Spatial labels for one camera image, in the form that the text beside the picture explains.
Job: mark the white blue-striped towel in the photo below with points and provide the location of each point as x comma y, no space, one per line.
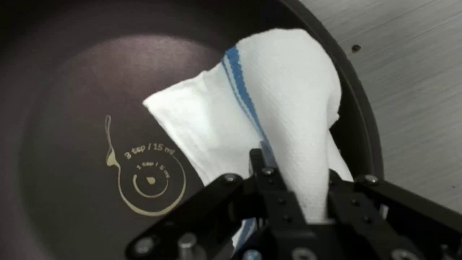
289,95

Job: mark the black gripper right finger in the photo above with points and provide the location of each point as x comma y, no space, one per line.
366,211

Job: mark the black nonstick frying pan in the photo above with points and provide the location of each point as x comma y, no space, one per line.
73,95

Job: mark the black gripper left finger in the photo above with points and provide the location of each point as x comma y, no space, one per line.
269,202

